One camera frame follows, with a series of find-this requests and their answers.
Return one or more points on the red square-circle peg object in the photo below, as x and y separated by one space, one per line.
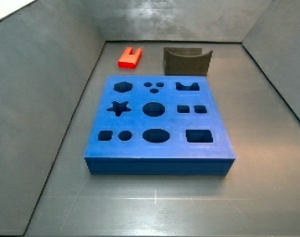
129 59

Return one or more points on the blue foam shape fixture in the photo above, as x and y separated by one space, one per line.
159 126

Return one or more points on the dark grey curved holder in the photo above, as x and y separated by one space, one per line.
184 61

